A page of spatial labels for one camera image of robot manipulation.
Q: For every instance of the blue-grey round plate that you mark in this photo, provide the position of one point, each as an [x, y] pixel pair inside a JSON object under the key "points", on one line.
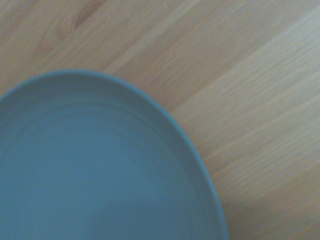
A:
{"points": [[87, 162]]}

